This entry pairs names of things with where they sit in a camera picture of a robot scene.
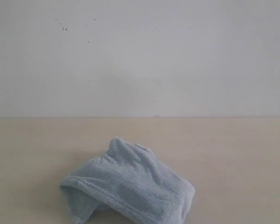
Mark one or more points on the light blue fluffy towel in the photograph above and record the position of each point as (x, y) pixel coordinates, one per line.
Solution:
(129, 179)

